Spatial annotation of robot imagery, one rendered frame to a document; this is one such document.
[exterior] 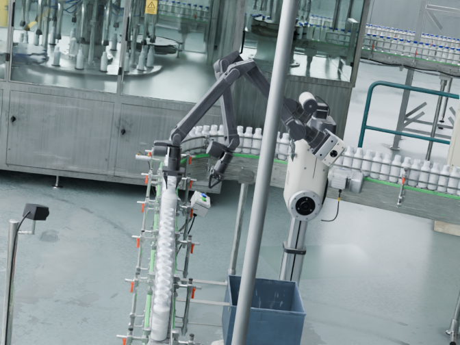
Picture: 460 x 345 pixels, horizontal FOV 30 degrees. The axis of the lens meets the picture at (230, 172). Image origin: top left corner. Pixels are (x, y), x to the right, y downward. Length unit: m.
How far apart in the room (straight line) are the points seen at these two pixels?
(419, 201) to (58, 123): 3.23
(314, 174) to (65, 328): 1.94
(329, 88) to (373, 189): 3.86
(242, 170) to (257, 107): 3.66
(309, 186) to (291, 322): 0.78
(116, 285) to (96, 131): 1.86
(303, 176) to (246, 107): 5.13
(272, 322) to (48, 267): 2.71
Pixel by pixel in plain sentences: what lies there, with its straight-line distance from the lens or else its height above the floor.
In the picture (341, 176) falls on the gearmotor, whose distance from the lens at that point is 5.31.
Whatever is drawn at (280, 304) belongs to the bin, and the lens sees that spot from 3.90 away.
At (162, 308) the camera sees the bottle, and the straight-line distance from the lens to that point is 3.05.
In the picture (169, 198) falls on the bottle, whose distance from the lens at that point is 3.89.
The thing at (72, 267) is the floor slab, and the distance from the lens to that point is 6.03.
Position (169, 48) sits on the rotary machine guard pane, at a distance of 7.11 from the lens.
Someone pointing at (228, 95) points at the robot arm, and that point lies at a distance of 4.18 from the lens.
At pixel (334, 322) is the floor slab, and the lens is 5.77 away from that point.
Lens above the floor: 2.48
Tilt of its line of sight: 17 degrees down
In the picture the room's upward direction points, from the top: 8 degrees clockwise
